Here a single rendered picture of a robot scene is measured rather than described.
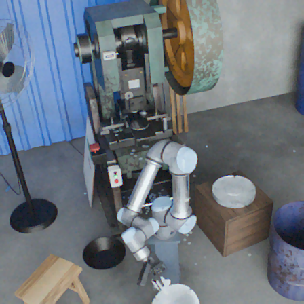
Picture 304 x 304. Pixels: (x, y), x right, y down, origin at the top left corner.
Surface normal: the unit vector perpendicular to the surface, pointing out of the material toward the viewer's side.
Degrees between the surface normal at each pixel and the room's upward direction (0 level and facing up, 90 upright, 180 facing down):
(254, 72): 90
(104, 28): 45
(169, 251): 90
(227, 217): 0
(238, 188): 0
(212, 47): 86
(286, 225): 88
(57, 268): 0
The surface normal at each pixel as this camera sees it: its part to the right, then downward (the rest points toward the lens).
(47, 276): -0.07, -0.82
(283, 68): 0.29, 0.53
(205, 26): 0.25, 0.18
